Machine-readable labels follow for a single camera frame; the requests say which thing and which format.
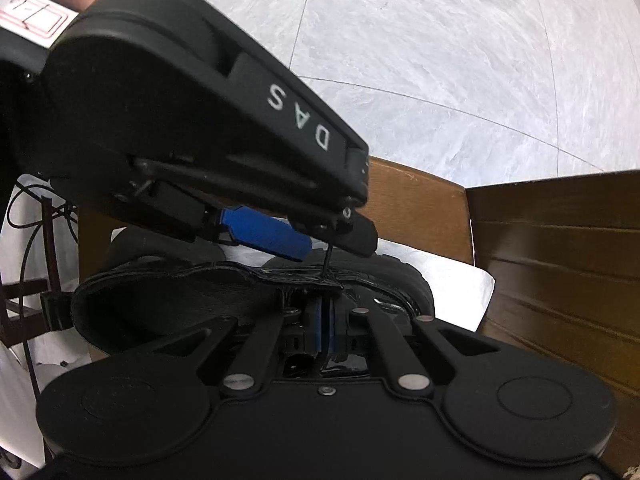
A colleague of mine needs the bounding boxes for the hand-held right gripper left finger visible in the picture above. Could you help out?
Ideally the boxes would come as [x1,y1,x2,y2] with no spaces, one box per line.
[150,296,326,396]

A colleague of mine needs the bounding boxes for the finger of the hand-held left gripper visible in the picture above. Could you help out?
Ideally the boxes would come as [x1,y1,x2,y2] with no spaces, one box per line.
[297,209,379,257]
[132,180,313,262]

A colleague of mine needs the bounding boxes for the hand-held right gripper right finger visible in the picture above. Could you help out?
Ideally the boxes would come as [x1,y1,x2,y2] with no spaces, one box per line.
[324,297,501,396]

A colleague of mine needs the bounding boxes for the black shoelace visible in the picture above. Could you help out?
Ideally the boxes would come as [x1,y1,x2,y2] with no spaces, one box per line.
[320,240,346,291]

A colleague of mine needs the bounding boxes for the black corded headset device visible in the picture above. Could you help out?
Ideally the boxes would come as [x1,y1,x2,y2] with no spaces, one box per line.
[70,227,436,378]

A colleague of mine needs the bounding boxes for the white paper sheet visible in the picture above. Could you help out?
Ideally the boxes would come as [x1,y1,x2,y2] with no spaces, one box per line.
[112,227,496,333]

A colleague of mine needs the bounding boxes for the dark brown slatted board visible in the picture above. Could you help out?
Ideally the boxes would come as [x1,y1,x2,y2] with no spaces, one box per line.
[465,170,640,480]

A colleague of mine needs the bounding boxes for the black cable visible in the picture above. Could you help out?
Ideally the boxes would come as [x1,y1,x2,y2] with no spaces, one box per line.
[7,175,81,396]

